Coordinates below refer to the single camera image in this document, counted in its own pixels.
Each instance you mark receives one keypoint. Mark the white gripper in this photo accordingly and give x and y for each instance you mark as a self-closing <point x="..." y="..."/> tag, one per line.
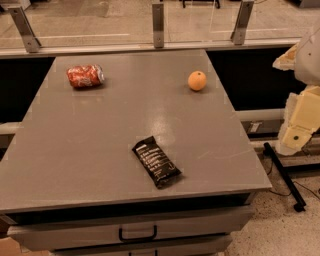
<point x="309" y="60"/>

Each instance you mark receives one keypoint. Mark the orange fruit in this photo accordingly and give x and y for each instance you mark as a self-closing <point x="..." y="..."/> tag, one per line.
<point x="197" y="80"/>

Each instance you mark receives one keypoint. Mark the black rxbar chocolate wrapper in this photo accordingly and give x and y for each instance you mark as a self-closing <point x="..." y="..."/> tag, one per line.
<point x="155" y="161"/>

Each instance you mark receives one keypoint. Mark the grey horizontal railing beam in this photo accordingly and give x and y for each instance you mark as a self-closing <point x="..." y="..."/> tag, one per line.
<point x="14" y="53"/>

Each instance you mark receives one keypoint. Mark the black metal floor bar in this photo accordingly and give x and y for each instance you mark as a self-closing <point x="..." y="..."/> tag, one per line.
<point x="300" y="203"/>

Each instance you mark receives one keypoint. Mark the grey table with drawers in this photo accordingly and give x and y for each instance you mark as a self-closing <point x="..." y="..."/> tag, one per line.
<point x="70" y="180"/>

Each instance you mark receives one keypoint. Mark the crushed red soda can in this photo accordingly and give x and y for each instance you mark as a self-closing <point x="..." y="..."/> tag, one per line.
<point x="84" y="76"/>

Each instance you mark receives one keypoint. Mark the right metal railing bracket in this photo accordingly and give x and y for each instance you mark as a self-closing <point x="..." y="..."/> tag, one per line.
<point x="239" y="32"/>

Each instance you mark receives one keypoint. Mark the metal railing bracket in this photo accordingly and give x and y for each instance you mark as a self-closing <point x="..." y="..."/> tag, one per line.
<point x="158" y="25"/>
<point x="30" y="41"/>
<point x="239" y="32"/>

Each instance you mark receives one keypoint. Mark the middle metal railing bracket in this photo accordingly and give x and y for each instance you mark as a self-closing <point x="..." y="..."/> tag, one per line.
<point x="158" y="25"/>

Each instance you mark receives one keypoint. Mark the black lower drawer handle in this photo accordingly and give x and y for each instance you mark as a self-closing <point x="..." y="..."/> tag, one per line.
<point x="153" y="252"/>

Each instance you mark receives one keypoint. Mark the black drawer handle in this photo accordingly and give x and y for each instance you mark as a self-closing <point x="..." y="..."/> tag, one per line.
<point x="153" y="252"/>
<point x="137" y="236"/>

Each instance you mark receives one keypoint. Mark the black upper drawer handle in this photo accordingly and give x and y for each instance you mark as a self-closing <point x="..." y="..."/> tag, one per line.
<point x="137" y="236"/>

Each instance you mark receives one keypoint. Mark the left metal railing bracket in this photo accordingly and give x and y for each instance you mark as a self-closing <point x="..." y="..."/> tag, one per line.
<point x="30" y="41"/>

